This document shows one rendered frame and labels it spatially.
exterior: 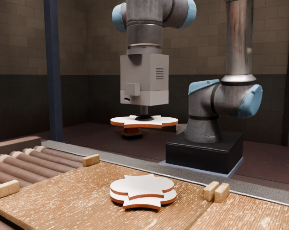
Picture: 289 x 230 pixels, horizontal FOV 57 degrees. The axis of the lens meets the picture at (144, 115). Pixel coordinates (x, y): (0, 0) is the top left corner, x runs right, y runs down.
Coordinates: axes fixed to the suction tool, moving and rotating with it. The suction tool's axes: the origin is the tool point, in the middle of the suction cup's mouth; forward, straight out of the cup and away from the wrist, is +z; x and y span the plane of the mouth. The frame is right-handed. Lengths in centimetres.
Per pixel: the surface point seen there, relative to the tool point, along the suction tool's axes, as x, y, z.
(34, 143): 9, -68, 17
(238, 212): 6.8, 19.2, 16.6
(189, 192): 8.6, 6.7, 16.6
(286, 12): 465, -83, -118
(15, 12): 205, -502, -134
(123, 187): -3.7, -2.8, 14.1
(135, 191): -3.6, 0.7, 14.1
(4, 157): -6, -61, 18
